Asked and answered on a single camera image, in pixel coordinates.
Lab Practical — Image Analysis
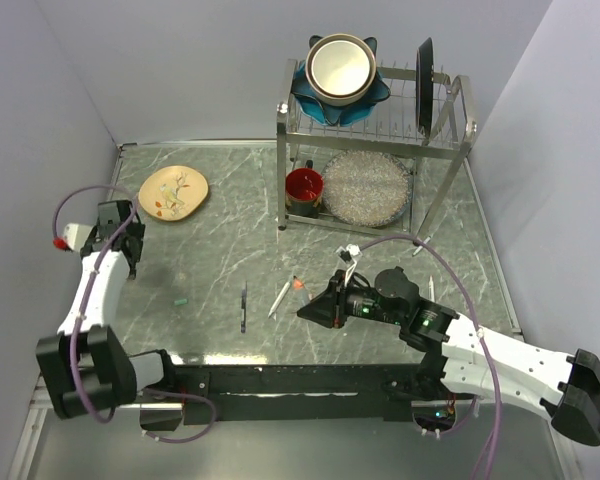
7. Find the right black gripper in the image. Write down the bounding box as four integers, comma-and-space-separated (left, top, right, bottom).
297, 269, 404, 328

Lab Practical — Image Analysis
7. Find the grey marker orange tip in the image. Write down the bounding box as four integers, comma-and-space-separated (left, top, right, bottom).
292, 276, 312, 306

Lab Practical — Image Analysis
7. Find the dark blue pen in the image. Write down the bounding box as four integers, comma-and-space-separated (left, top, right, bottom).
240, 281, 248, 334

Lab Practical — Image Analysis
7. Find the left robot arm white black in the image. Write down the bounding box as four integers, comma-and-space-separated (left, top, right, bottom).
36, 199, 179, 423

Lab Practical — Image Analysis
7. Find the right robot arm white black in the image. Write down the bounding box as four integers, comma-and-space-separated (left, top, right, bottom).
297, 267, 600, 447

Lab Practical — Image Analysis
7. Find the grey pen by rack leg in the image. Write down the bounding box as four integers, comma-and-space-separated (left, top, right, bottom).
412, 236, 431, 257

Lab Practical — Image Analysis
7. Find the white green-tipped highlighter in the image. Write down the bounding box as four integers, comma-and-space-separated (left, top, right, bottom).
268, 281, 292, 318

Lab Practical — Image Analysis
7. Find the yellow bird-pattern plate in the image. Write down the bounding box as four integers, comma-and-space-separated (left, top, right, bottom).
138, 165, 209, 222

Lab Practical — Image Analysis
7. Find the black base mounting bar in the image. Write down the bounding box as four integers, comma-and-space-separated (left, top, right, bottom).
118, 363, 481, 434

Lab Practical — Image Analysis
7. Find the white marker near right edge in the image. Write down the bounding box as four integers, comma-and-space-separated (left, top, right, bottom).
428, 275, 436, 302

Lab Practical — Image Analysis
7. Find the speckled grey plate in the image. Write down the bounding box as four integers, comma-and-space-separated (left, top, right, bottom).
321, 150, 411, 228

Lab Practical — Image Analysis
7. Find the red black mug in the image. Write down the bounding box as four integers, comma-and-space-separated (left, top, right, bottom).
285, 160, 324, 218

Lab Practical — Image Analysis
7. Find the steel dish rack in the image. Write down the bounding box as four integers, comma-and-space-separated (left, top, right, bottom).
276, 59, 478, 239

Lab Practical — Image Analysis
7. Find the blue petal-shaped bowl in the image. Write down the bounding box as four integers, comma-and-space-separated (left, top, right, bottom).
291, 33, 390, 126

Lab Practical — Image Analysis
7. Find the cream bowl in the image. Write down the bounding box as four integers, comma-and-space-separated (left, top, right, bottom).
305, 33, 377, 106

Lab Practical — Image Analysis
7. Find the black plate upright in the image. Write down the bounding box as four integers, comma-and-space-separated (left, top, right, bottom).
416, 38, 434, 138

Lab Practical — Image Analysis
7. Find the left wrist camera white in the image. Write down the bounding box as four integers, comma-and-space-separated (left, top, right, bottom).
53, 223, 92, 252

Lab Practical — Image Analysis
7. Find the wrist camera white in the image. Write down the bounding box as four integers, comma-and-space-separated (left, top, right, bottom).
336, 244, 362, 287
53, 223, 92, 252

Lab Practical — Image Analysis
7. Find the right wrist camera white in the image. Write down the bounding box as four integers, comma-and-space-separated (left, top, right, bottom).
336, 244, 362, 287

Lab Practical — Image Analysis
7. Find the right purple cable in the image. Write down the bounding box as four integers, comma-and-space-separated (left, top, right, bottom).
354, 233, 504, 480

